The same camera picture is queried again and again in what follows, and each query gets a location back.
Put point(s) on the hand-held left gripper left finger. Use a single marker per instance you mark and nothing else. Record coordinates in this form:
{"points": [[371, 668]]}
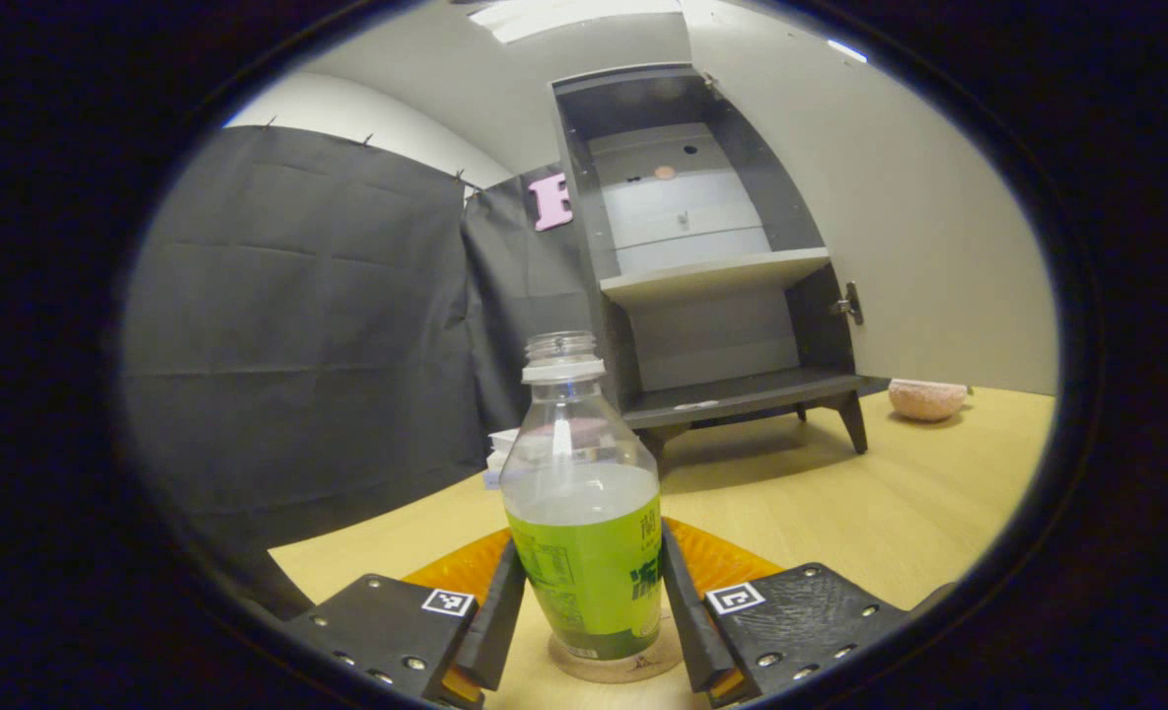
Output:
{"points": [[500, 621]]}

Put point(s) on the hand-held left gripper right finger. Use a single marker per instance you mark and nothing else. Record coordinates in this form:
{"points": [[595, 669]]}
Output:
{"points": [[693, 621]]}

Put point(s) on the round brown coaster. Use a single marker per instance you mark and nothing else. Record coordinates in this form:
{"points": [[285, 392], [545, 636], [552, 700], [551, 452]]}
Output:
{"points": [[643, 672]]}

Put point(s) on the clear bottle green label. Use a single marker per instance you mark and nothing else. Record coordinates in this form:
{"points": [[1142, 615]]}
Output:
{"points": [[584, 572]]}

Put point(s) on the beige cabinet door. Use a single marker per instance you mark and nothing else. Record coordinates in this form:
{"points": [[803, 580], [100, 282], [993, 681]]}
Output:
{"points": [[919, 227]]}

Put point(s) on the dark grey cabinet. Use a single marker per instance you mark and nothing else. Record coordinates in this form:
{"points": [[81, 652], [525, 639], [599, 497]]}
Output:
{"points": [[742, 390]]}

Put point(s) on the white cabinet shelf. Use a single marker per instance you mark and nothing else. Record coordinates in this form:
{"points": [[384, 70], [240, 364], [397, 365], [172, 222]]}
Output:
{"points": [[712, 276]]}

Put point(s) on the metal door hinge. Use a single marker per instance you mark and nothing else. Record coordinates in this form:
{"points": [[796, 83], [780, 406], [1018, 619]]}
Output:
{"points": [[848, 304], [710, 80]]}

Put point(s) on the pink speckled bowl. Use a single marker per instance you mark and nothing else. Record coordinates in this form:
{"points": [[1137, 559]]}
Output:
{"points": [[927, 399]]}

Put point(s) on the black backdrop cloth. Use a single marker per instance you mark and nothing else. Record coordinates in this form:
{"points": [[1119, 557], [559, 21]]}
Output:
{"points": [[298, 325]]}

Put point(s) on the long ceiling light strip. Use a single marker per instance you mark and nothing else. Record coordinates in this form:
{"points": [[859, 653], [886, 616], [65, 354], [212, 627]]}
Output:
{"points": [[847, 50]]}

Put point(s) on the large ceiling light panel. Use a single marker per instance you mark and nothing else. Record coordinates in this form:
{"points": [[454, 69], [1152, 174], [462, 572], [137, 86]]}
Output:
{"points": [[574, 18]]}

